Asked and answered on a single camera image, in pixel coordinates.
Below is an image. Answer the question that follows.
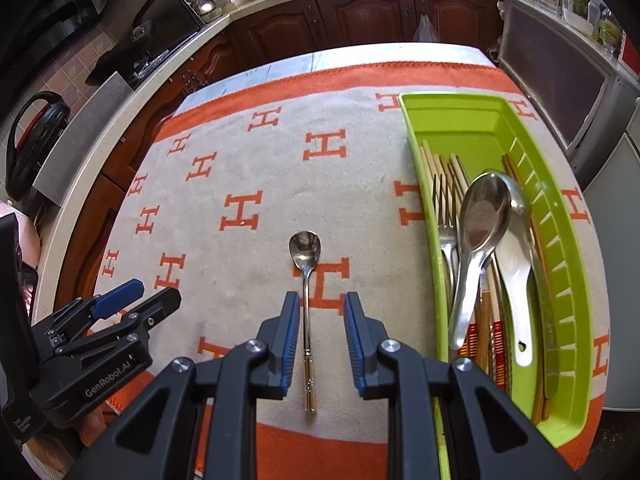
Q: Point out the metal tablespoon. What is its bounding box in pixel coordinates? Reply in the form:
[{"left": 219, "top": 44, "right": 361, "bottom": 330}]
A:
[{"left": 502, "top": 174, "right": 560, "bottom": 403}]

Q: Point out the grey metal cabinet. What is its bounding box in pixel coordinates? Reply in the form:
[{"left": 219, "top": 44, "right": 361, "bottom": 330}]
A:
[{"left": 496, "top": 0, "right": 626, "bottom": 173}]

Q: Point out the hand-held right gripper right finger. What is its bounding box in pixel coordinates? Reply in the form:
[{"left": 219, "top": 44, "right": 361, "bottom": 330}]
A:
[{"left": 344, "top": 291, "right": 576, "bottom": 480}]

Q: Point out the metal fork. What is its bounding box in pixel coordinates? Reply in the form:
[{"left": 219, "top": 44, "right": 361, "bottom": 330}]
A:
[{"left": 431, "top": 172, "right": 462, "bottom": 321}]

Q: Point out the green plastic utensil tray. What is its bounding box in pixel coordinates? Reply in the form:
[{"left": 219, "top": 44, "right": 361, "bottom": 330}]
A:
[{"left": 398, "top": 91, "right": 598, "bottom": 480}]

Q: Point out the red labelled container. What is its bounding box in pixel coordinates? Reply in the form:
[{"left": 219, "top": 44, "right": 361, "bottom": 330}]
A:
[{"left": 617, "top": 35, "right": 640, "bottom": 68}]

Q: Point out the clear bottle with green label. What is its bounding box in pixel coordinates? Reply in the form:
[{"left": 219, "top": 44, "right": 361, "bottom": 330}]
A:
[{"left": 597, "top": 10, "right": 623, "bottom": 56}]

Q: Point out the bundle of chopsticks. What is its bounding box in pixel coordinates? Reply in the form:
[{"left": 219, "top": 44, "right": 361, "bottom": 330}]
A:
[{"left": 429, "top": 152, "right": 507, "bottom": 378}]

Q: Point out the black range hood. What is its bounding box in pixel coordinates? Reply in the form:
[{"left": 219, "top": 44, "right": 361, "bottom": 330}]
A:
[{"left": 0, "top": 0, "right": 108, "bottom": 68}]

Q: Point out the small steel kettle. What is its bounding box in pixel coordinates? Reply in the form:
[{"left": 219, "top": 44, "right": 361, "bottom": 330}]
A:
[{"left": 194, "top": 0, "right": 224, "bottom": 22}]

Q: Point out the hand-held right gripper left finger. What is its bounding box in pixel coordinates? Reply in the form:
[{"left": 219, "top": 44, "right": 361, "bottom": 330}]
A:
[{"left": 67, "top": 291, "right": 301, "bottom": 480}]

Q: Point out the grey refrigerator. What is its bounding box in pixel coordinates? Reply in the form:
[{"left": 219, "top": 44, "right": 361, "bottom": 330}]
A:
[{"left": 570, "top": 75, "right": 640, "bottom": 413}]

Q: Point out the white bowl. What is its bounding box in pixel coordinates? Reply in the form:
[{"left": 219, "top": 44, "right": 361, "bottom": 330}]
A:
[{"left": 560, "top": 7, "right": 591, "bottom": 31}]

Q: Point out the small spoon with gold handle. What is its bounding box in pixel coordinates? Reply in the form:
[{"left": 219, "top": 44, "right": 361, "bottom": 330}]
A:
[{"left": 288, "top": 230, "right": 321, "bottom": 415}]

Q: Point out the white chopstick with red stripes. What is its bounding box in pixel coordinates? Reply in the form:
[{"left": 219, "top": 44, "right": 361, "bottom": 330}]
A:
[{"left": 420, "top": 140, "right": 478, "bottom": 363}]

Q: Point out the stainless steel panel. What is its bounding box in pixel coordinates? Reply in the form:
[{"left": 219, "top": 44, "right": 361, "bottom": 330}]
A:
[{"left": 32, "top": 71, "right": 133, "bottom": 207}]

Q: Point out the pink rice cooker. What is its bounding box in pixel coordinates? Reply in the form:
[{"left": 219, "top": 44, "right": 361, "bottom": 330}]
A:
[{"left": 0, "top": 199, "right": 42, "bottom": 271}]

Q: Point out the hanging clear plastic bag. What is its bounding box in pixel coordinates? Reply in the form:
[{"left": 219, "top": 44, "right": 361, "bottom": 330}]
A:
[{"left": 412, "top": 14, "right": 439, "bottom": 43}]

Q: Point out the black wok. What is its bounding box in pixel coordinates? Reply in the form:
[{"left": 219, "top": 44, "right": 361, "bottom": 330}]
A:
[{"left": 84, "top": 35, "right": 173, "bottom": 87}]

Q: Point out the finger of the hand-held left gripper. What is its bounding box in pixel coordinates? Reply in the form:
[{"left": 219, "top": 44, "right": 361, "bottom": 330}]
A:
[
  {"left": 52, "top": 287, "right": 182, "bottom": 357},
  {"left": 32, "top": 280, "right": 146, "bottom": 333}
]

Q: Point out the black glass splash panel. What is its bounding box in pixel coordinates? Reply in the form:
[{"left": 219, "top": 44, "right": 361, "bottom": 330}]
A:
[{"left": 85, "top": 0, "right": 203, "bottom": 78}]

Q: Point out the white ceramic spoon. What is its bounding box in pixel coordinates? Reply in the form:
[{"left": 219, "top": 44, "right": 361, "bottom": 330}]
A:
[{"left": 487, "top": 210, "right": 535, "bottom": 367}]

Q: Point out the large metal soup spoon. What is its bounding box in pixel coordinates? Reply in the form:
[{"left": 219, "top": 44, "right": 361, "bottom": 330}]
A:
[{"left": 448, "top": 171, "right": 512, "bottom": 352}]

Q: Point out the gas stove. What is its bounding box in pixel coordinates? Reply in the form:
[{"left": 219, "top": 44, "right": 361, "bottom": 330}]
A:
[{"left": 127, "top": 50, "right": 173, "bottom": 81}]

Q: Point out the orange and grey printed blanket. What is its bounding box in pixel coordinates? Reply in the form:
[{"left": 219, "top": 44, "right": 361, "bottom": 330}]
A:
[{"left": 85, "top": 57, "right": 613, "bottom": 478}]

